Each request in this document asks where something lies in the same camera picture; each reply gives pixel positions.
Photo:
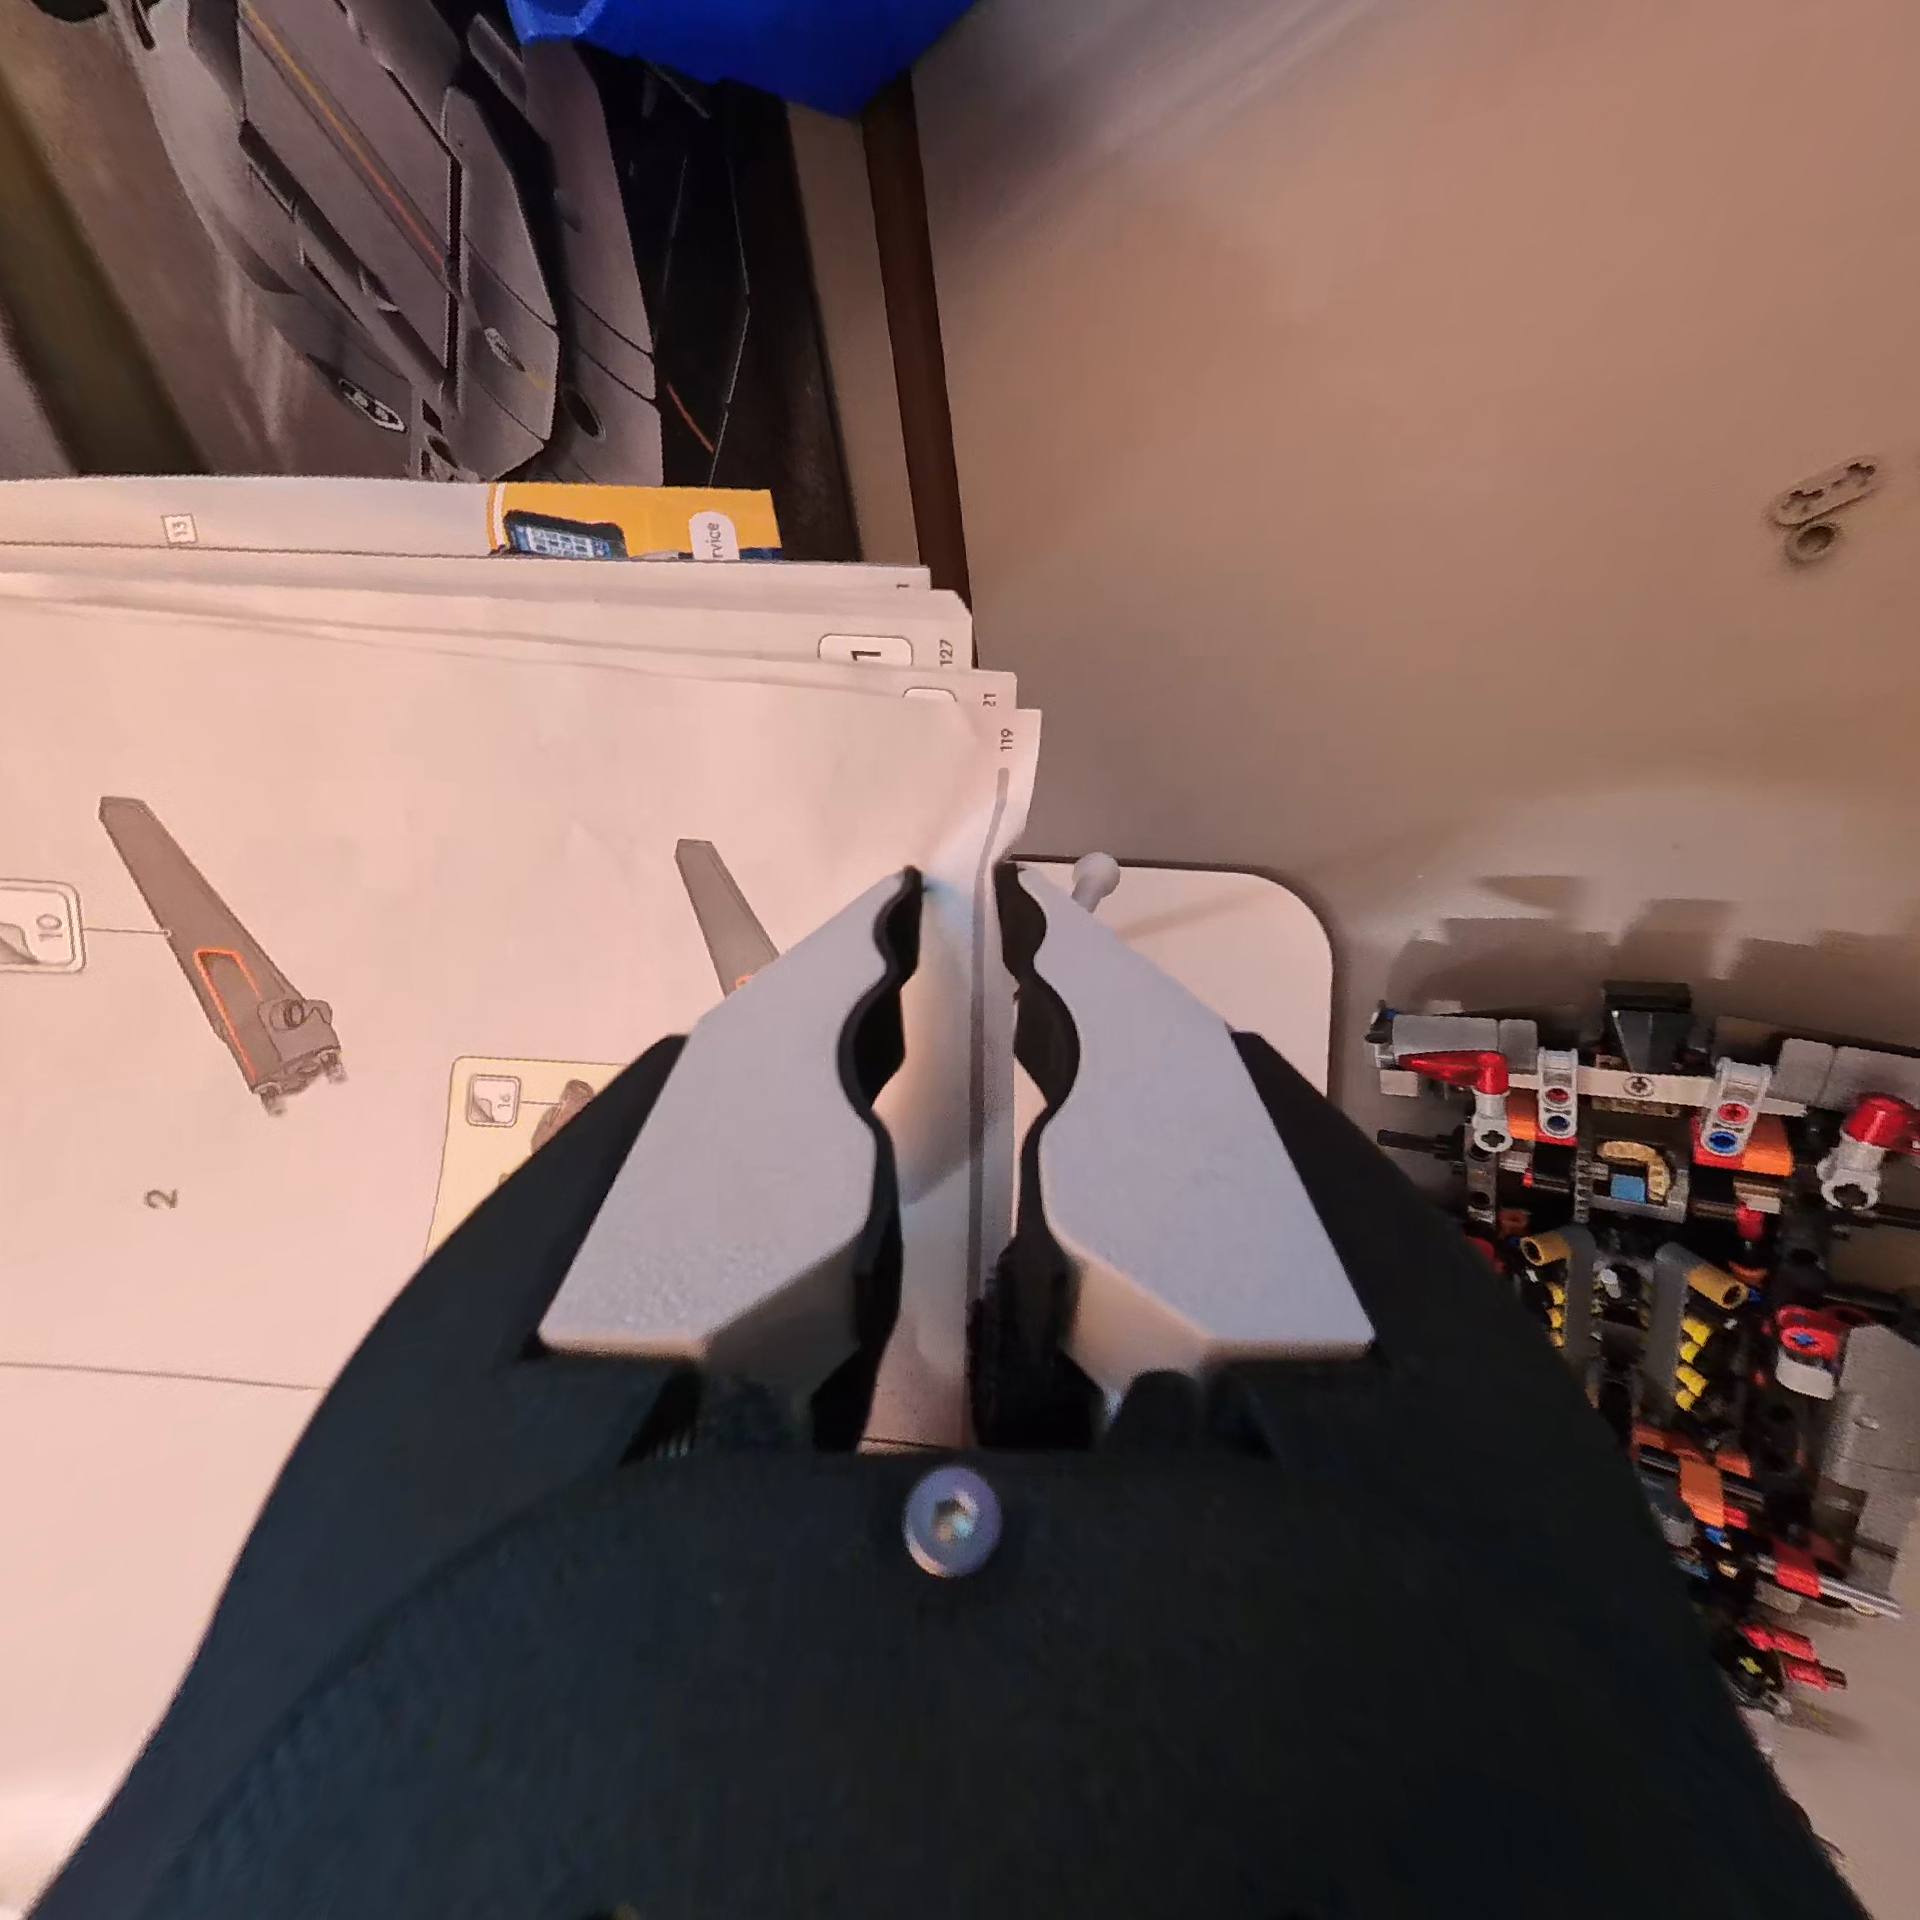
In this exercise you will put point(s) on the dark grey two-hole lego piece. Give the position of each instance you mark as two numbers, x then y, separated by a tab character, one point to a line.
1822	489

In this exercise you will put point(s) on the blue plastic bin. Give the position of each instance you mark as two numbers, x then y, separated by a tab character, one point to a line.
750	45

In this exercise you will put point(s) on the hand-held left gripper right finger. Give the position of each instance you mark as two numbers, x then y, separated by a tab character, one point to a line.
1200	1200

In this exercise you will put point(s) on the white hanging tab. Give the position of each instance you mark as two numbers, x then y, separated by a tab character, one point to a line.
1091	873

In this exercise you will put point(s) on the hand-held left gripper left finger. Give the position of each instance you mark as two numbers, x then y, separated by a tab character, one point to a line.
720	1185

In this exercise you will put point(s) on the black box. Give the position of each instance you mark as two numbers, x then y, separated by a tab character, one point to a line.
374	225

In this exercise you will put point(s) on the lego instruction booklet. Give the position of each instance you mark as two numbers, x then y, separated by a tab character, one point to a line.
449	750

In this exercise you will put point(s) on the large lego car chassis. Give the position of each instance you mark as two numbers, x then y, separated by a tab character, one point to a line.
1651	1200

